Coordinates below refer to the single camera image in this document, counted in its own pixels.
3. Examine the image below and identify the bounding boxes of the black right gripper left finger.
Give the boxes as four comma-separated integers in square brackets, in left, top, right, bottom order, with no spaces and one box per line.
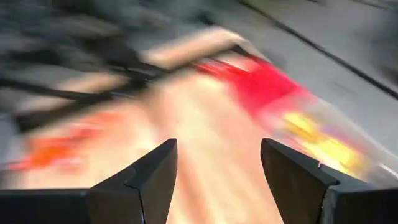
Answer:
[0,138,178,224]

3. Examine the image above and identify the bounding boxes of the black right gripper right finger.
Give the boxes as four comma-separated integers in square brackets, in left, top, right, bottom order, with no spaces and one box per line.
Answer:
[260,138,398,224]

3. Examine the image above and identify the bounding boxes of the yellow Sour Patch candy pack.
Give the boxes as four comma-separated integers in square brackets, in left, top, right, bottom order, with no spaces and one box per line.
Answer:
[279,110,366,177]

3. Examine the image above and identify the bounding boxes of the orange candy wrapper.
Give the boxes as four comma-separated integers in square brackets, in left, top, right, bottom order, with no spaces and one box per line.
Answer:
[11,135,83,171]

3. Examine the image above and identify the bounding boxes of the pink plastic bin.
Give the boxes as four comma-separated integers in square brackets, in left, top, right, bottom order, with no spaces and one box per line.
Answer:
[195,54,315,119]

